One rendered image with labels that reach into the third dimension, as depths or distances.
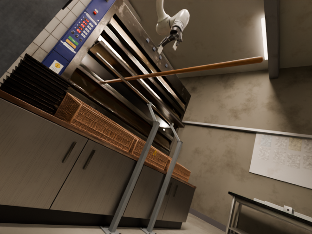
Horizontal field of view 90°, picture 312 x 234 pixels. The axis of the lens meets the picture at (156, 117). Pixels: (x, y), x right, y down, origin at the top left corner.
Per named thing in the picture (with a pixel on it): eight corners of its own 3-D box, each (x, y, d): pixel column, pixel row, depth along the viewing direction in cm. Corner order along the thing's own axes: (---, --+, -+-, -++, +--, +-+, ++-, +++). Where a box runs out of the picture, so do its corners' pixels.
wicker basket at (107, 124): (48, 118, 132) (66, 91, 141) (101, 143, 169) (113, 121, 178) (68, 123, 99) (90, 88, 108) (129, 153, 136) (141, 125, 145)
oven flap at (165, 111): (99, 42, 147) (88, 49, 159) (184, 127, 266) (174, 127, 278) (100, 41, 148) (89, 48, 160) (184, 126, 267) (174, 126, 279)
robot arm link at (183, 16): (187, 29, 119) (173, 35, 128) (193, 16, 125) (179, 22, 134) (181, 16, 112) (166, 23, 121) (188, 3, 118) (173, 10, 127)
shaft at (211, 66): (263, 63, 75) (263, 59, 76) (262, 59, 73) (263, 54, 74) (95, 85, 191) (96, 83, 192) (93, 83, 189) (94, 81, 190)
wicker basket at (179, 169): (139, 161, 213) (147, 142, 222) (161, 172, 250) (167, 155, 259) (166, 172, 180) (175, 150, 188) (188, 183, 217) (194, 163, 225)
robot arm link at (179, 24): (181, 18, 113) (178, 23, 111) (186, 29, 120) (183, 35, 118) (171, 22, 119) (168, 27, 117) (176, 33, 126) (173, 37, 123)
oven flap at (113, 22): (107, 25, 167) (112, 15, 177) (183, 111, 286) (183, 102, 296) (110, 22, 164) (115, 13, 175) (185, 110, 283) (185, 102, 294)
